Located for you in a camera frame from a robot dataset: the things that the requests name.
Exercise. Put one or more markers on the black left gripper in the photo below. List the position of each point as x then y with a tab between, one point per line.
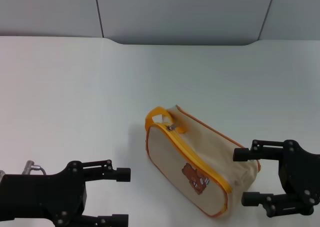
37	197

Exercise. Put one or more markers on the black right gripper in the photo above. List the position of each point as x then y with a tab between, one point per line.
302	169

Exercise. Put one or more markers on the beige bag with orange trim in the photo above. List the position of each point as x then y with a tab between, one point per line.
175	159

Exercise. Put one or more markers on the white and silver left arm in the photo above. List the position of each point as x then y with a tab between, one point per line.
1	175

